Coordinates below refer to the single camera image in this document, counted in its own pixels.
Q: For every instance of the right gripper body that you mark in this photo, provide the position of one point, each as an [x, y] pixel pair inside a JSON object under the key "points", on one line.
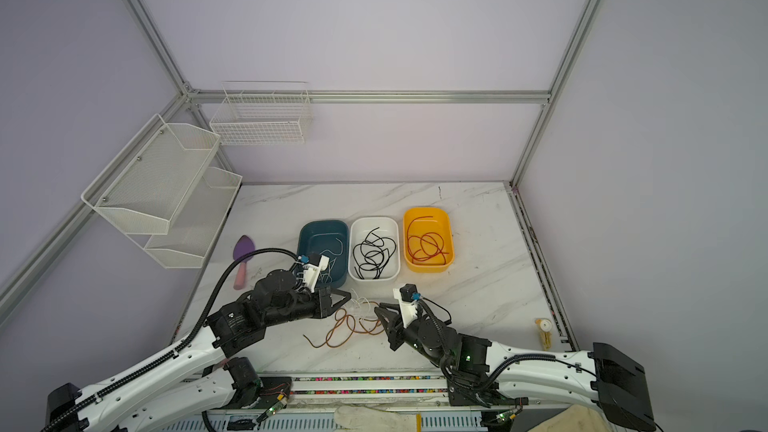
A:
{"points": [[412, 336]]}

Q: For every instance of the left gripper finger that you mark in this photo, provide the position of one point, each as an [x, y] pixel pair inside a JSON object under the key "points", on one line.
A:
{"points": [[335, 303], [341, 293]]}

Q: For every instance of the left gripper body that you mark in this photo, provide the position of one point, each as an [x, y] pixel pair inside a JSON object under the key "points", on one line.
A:
{"points": [[314, 304]]}

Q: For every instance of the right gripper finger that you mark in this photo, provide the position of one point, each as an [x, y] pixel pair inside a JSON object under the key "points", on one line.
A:
{"points": [[388, 314], [395, 334]]}

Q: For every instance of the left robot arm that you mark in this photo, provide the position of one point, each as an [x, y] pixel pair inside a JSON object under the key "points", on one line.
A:
{"points": [[282, 296]]}

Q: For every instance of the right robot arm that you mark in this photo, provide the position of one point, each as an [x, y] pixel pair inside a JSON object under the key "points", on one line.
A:
{"points": [[490, 374]]}

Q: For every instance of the white plastic bin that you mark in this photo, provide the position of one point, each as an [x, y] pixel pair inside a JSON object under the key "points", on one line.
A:
{"points": [[374, 255]]}

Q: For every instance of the teal plastic bin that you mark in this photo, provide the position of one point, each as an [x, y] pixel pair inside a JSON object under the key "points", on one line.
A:
{"points": [[330, 238]]}

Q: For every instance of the yellow plastic bin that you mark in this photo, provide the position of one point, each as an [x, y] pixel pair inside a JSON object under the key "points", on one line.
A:
{"points": [[427, 240]]}

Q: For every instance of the purple pink spatula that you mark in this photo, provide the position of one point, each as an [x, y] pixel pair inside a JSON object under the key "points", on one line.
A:
{"points": [[243, 247]]}

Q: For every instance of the beige cloth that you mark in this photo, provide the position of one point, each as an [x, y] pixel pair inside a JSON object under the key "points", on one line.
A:
{"points": [[575, 419]]}

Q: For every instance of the white mesh two-tier shelf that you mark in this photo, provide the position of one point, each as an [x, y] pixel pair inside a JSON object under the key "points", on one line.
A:
{"points": [[165, 193]]}

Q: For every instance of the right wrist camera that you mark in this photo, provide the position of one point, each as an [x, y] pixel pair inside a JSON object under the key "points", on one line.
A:
{"points": [[408, 297]]}

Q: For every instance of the white wire basket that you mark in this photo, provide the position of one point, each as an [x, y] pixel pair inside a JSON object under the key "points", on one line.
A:
{"points": [[263, 113]]}

